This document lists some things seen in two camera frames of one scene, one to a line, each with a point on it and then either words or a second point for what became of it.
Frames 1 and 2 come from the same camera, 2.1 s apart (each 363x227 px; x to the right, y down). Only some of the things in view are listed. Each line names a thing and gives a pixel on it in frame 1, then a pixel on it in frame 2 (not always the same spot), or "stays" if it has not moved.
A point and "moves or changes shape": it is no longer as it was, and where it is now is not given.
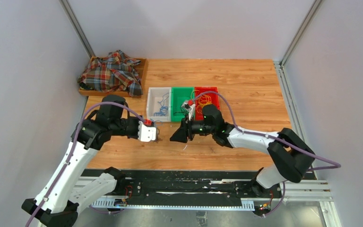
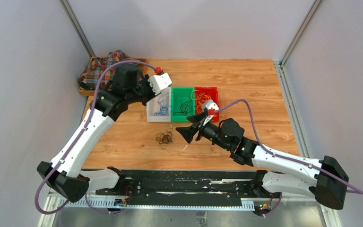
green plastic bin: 178,96 stays
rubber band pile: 163,110 stays
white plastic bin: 159,107 stays
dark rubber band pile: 158,138 moves or changes shape
